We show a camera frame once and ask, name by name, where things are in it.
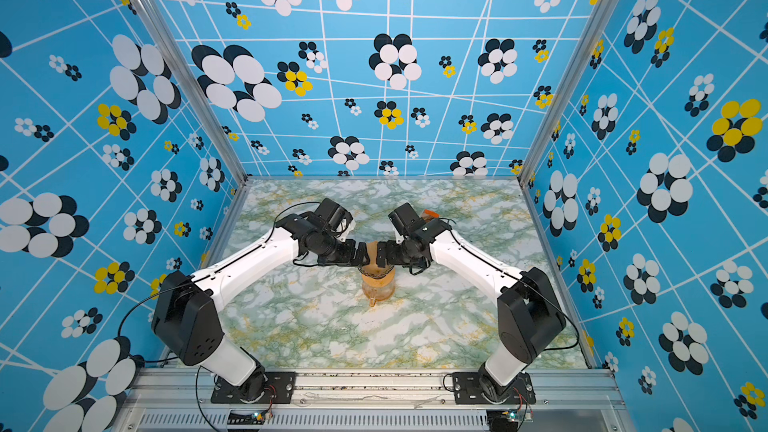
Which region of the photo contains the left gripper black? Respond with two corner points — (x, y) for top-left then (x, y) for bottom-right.
(319, 233), (373, 266)

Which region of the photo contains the brown paper coffee filter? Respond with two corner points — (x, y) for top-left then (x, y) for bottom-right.
(366, 241), (387, 267)

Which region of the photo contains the orange glass coffee carafe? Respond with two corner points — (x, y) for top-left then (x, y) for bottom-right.
(362, 270), (395, 307)

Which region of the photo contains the grey ribbed glass dripper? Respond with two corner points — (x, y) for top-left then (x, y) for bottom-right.
(359, 262), (395, 287)

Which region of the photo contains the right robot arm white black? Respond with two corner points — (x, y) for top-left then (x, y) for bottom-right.
(376, 203), (569, 404)

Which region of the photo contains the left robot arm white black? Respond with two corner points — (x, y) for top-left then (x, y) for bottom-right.
(151, 198), (367, 403)

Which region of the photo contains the small green circuit board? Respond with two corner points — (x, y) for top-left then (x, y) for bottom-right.
(227, 411), (266, 426)

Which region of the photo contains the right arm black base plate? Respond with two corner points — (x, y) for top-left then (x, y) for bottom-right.
(450, 372), (537, 406)

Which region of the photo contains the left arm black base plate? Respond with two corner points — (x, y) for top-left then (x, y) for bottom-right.
(210, 371), (297, 405)

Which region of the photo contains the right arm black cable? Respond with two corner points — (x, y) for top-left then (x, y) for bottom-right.
(443, 215), (581, 352)

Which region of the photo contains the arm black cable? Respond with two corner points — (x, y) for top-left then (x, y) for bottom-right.
(443, 215), (581, 352)
(116, 200), (322, 367)

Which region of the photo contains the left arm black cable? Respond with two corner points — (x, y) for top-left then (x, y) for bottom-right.
(116, 200), (322, 367)

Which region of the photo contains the aluminium front rail frame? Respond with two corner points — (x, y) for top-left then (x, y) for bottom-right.
(113, 369), (635, 431)

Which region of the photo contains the right aluminium corner post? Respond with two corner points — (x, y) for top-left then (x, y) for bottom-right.
(519, 0), (620, 185)

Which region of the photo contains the aluminium corner post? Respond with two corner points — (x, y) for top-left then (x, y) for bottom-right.
(131, 0), (248, 187)
(519, 0), (620, 185)

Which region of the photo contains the left aluminium corner post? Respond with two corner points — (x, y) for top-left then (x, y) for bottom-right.
(131, 0), (248, 187)

